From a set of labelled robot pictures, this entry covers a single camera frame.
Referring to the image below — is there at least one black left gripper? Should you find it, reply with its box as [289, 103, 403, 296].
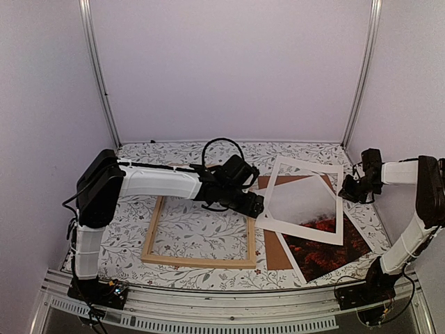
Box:
[220, 186, 264, 219]

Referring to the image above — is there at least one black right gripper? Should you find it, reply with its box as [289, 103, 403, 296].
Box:
[338, 175, 382, 204]

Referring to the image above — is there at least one white mat board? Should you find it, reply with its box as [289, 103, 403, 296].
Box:
[255, 156, 343, 246]

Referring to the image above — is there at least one red forest landscape photo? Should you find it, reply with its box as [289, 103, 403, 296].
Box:
[269, 175, 380, 285]

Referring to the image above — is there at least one clear acrylic glazing sheet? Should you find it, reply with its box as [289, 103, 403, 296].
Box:
[152, 197, 248, 260]

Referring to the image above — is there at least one light wooden picture frame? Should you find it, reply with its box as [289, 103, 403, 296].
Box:
[140, 162, 257, 271]

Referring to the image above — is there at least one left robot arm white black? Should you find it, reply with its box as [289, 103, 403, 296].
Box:
[62, 150, 264, 302]

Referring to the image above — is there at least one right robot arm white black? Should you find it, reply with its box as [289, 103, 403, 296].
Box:
[339, 148, 444, 303]

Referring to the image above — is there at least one brown backing board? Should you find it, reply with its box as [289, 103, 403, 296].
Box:
[258, 175, 333, 271]

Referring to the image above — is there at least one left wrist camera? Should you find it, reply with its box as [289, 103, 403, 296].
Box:
[222, 154, 259, 189]

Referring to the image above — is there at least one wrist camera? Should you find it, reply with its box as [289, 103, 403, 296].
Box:
[361, 148, 382, 175]
[222, 154, 259, 189]

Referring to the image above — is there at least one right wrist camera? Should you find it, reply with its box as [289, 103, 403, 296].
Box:
[361, 148, 382, 175]

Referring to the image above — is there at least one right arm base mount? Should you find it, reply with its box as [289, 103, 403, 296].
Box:
[334, 266, 401, 326]

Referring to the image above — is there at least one aluminium front rail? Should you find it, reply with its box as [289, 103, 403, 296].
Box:
[31, 270, 436, 333]

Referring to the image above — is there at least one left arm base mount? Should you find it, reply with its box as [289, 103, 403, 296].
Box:
[67, 273, 129, 310]

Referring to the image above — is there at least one right aluminium corner post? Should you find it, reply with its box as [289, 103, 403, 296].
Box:
[341, 0, 382, 150]

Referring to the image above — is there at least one aluminium corner post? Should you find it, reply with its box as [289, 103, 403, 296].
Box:
[79, 0, 122, 148]
[341, 0, 382, 150]

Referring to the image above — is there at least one left aluminium corner post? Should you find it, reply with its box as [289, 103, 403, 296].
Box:
[79, 0, 122, 148]

